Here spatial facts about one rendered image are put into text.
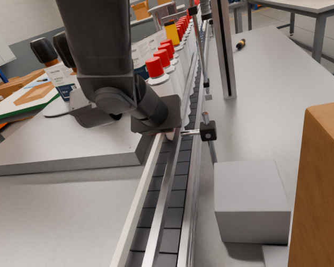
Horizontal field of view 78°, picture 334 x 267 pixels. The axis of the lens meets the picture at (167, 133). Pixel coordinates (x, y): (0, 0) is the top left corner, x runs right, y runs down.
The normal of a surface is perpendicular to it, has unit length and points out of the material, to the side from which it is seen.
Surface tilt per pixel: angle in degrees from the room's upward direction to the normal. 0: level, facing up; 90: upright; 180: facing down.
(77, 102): 37
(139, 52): 90
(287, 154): 0
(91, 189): 0
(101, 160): 90
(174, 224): 0
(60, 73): 90
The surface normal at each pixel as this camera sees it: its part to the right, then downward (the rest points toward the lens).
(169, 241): -0.27, -0.79
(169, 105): -0.31, -0.22
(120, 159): -0.18, 0.60
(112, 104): 0.12, 0.94
